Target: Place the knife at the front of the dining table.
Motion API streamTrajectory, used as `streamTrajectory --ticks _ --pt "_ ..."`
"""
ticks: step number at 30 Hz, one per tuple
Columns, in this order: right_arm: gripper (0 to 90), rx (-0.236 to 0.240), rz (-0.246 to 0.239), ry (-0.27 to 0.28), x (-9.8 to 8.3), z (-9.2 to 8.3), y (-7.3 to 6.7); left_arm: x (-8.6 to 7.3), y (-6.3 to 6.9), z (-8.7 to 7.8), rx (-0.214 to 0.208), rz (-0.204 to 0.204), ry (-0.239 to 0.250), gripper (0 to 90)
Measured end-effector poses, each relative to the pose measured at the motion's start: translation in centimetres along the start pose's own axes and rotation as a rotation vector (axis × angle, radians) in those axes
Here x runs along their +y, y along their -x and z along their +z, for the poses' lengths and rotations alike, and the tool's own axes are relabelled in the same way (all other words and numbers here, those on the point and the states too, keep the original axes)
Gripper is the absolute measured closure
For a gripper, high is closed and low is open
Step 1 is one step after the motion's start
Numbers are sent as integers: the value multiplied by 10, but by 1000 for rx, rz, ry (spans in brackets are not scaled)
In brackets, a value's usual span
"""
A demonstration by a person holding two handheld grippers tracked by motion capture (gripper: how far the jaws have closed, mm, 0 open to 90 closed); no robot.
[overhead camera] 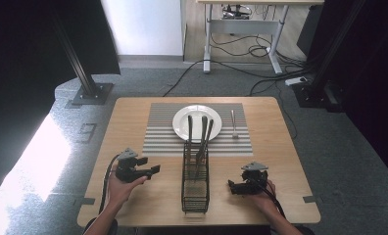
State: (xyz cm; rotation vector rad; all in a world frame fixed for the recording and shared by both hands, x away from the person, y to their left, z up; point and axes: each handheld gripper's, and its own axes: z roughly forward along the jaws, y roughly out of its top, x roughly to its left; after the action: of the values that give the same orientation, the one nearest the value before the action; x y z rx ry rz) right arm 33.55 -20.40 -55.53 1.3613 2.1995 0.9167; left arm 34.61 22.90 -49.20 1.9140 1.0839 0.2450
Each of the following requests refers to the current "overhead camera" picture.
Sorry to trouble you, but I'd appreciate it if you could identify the white round plate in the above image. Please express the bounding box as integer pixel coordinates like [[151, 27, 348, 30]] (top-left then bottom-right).
[[171, 104, 223, 142]]

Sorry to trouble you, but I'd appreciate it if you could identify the coiled black cable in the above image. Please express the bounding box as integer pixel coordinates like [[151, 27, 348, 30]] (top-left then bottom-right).
[[210, 32, 273, 59]]

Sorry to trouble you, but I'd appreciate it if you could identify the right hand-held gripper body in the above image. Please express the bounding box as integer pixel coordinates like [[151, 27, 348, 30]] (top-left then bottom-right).
[[240, 161, 269, 197]]

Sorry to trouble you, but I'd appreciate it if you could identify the person's right hand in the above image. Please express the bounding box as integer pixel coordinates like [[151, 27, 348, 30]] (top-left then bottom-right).
[[250, 179, 278, 214]]

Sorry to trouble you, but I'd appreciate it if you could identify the silver fork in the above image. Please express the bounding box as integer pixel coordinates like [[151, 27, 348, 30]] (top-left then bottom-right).
[[230, 109, 240, 140]]

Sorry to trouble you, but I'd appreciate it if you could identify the grey striped placemat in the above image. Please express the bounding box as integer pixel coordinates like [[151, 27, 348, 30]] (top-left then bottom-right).
[[141, 102, 254, 158]]

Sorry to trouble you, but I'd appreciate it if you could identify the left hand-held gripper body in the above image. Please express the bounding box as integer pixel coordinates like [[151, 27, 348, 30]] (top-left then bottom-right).
[[116, 147, 144, 183]]

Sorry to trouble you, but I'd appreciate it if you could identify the black floor cable bundle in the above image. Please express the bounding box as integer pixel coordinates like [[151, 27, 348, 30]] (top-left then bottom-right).
[[210, 48, 315, 81]]

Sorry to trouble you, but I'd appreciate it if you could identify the black wire cutlery holder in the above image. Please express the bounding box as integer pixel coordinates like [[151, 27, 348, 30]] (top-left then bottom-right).
[[180, 140, 211, 215]]

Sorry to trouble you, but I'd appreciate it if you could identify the black device under desk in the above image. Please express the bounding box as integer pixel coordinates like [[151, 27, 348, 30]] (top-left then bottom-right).
[[220, 3, 253, 21]]

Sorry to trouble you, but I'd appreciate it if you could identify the white panel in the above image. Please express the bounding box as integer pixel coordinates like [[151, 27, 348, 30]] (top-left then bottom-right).
[[100, 0, 187, 57]]

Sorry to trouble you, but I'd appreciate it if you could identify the floor outlet cover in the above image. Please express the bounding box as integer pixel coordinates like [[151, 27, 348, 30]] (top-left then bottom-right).
[[78, 122, 98, 145]]

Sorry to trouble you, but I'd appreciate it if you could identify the black metal stand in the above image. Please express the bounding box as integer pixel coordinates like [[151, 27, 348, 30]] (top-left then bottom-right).
[[292, 0, 367, 110], [50, 9, 115, 108]]

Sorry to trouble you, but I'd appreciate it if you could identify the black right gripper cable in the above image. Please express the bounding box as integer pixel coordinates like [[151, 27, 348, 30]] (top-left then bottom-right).
[[256, 178, 287, 219]]

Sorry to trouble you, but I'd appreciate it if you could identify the white-legged desk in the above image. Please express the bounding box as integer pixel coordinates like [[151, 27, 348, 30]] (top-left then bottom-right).
[[196, 0, 325, 75]]

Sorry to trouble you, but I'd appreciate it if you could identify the black curtain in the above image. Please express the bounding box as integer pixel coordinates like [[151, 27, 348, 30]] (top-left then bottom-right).
[[296, 0, 388, 187], [0, 0, 121, 204]]

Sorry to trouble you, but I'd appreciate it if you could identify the person's left hand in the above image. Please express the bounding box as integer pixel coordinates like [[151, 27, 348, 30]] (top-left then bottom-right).
[[107, 164, 149, 211]]

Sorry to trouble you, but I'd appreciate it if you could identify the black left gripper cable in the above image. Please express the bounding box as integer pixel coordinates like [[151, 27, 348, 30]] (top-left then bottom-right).
[[98, 153, 121, 215]]

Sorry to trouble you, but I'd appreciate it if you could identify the white power strip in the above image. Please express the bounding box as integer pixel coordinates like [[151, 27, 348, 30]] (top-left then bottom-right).
[[284, 75, 310, 87]]

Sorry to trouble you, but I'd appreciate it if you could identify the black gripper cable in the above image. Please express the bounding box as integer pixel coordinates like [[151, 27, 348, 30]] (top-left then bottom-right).
[[256, 178, 287, 219], [98, 153, 121, 215]]

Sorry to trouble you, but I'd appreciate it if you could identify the dark-handled cutlery piece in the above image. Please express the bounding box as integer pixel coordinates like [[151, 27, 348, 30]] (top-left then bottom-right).
[[185, 114, 194, 168], [195, 118, 215, 180], [195, 115, 209, 179]]

